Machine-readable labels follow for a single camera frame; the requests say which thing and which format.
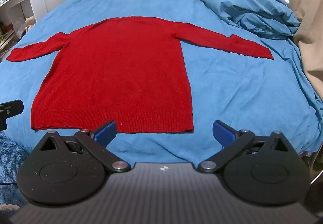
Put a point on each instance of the blue duvet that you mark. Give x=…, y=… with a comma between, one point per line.
x=242, y=7

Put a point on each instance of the beige curtain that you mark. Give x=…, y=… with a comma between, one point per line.
x=309, y=12

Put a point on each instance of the blue bed sheet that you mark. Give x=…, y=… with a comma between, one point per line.
x=239, y=93

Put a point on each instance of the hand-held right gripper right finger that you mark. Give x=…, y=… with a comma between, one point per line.
x=222, y=133

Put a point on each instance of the red knit sweater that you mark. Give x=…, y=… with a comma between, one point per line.
x=118, y=70

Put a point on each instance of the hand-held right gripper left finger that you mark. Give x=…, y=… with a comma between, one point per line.
x=107, y=133

